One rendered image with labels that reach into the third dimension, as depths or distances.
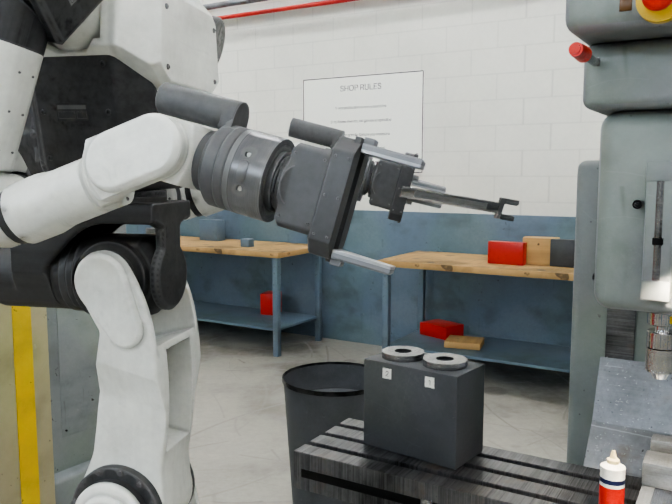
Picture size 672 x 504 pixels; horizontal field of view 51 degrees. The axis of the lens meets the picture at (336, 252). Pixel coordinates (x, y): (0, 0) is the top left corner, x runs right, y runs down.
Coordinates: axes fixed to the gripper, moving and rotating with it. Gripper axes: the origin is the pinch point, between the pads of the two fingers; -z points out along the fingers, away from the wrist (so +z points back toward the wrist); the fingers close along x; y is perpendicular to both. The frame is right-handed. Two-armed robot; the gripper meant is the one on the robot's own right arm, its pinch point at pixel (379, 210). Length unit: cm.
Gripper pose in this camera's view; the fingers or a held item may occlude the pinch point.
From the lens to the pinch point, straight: 69.4
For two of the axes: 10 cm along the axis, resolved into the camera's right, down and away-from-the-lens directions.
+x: 2.7, -9.6, -0.8
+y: 2.8, 0.0, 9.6
